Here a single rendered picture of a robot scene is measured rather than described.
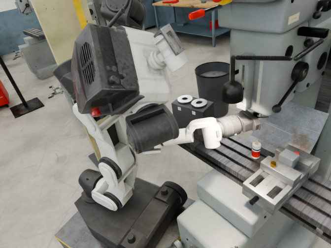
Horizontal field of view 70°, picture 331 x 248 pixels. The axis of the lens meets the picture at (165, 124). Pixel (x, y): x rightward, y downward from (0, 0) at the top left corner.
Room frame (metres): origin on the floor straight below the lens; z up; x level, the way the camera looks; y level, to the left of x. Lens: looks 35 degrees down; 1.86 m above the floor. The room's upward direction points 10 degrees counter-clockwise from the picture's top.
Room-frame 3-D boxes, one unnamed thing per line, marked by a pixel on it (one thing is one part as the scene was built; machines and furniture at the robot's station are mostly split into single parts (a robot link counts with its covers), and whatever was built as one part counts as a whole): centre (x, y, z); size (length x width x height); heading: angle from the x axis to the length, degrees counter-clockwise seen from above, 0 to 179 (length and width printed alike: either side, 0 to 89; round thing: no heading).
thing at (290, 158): (0.69, -0.49, 1.08); 0.06 x 0.05 x 0.06; 32
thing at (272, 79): (0.82, -0.41, 1.47); 0.21 x 0.19 x 0.32; 34
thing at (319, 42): (0.65, -0.45, 1.58); 0.17 x 0.01 x 0.01; 126
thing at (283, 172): (0.66, -0.44, 1.06); 0.15 x 0.06 x 0.04; 32
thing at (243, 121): (0.80, -0.31, 1.23); 0.13 x 0.12 x 0.10; 13
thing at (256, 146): (0.85, -0.43, 1.02); 0.04 x 0.04 x 0.11
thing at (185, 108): (1.18, -0.17, 1.07); 0.22 x 0.12 x 0.20; 45
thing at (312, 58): (0.93, -0.57, 1.47); 0.24 x 0.19 x 0.26; 34
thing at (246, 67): (0.76, -0.31, 1.44); 0.04 x 0.04 x 0.21; 34
